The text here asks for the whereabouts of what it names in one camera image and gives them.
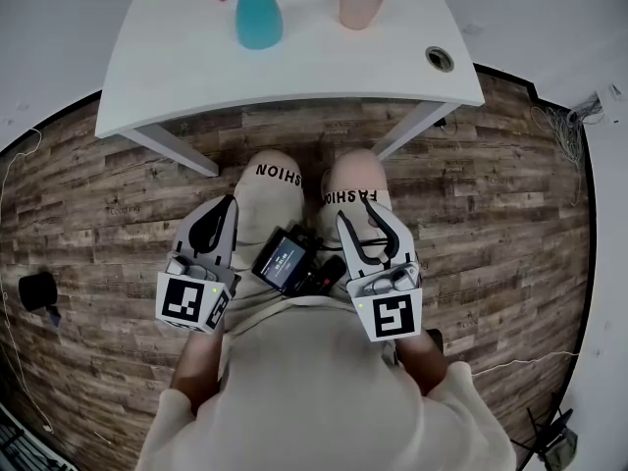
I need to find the white table leg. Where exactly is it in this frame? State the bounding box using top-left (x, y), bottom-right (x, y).
top-left (376, 100), bottom-right (456, 161)
top-left (120, 124), bottom-right (220, 179)

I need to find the black cylindrical floor object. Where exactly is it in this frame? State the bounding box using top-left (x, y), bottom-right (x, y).
top-left (18, 271), bottom-right (63, 329)

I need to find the pink plastic cup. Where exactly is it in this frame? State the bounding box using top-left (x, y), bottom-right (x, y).
top-left (338, 0), bottom-right (387, 31)

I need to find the person's left leg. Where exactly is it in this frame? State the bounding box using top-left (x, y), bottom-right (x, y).
top-left (247, 148), bottom-right (301, 171)

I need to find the small black recorder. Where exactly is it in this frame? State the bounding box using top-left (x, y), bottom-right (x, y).
top-left (308, 255), bottom-right (347, 294)

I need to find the black device with screen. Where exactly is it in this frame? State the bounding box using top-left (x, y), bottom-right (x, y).
top-left (251, 227), bottom-right (315, 295)

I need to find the black floor stand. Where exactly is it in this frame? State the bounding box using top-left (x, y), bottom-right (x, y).
top-left (509, 393), bottom-right (581, 470)

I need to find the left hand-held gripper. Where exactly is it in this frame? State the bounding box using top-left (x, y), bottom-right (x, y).
top-left (156, 193), bottom-right (242, 335)

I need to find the person's leg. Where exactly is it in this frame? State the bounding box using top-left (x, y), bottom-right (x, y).
top-left (321, 147), bottom-right (387, 195)
top-left (247, 148), bottom-right (301, 171)

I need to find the white power box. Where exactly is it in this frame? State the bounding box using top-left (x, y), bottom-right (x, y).
top-left (596, 83), bottom-right (625, 126)

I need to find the person's beige shirt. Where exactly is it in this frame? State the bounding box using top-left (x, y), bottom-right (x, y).
top-left (139, 294), bottom-right (516, 471)

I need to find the thin white floor cable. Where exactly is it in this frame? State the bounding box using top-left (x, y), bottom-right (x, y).
top-left (470, 350), bottom-right (581, 375)
top-left (0, 128), bottom-right (56, 433)

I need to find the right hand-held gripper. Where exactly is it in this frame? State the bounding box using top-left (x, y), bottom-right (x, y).
top-left (334, 198), bottom-right (424, 344)

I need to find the grey cable bundle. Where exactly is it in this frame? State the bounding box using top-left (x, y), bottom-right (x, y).
top-left (530, 96), bottom-right (604, 209)

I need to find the black cable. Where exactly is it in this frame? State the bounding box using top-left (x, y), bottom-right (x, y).
top-left (313, 235), bottom-right (390, 253)

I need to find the person's right forearm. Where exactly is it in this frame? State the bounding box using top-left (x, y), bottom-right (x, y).
top-left (394, 334), bottom-right (449, 397)

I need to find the dark metal floor rack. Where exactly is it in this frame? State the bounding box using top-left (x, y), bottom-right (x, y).
top-left (0, 403), bottom-right (76, 471)

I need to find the person's left forearm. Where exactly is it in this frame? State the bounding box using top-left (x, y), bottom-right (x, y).
top-left (171, 329), bottom-right (225, 415)

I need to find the teal large spray bottle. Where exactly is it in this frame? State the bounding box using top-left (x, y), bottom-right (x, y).
top-left (235, 0), bottom-right (285, 51)

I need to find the person's right leg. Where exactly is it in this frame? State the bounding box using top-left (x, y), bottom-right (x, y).
top-left (321, 147), bottom-right (387, 195)

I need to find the round table cable grommet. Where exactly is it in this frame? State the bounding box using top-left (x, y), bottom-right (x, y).
top-left (424, 45), bottom-right (455, 73)

